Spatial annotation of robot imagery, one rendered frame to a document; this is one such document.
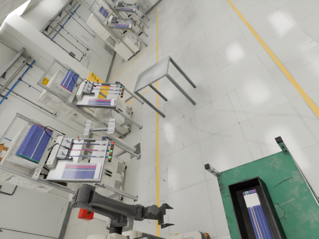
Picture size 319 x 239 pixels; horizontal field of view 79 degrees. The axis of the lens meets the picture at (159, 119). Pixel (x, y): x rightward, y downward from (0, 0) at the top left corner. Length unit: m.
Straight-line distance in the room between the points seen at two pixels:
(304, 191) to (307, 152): 1.15
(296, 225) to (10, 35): 5.95
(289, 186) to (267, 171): 0.13
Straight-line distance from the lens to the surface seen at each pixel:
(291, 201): 1.22
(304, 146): 2.37
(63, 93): 3.92
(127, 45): 6.96
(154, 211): 1.27
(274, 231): 1.20
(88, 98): 3.95
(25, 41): 5.88
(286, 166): 1.27
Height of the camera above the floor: 2.11
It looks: 35 degrees down
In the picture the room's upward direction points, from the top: 51 degrees counter-clockwise
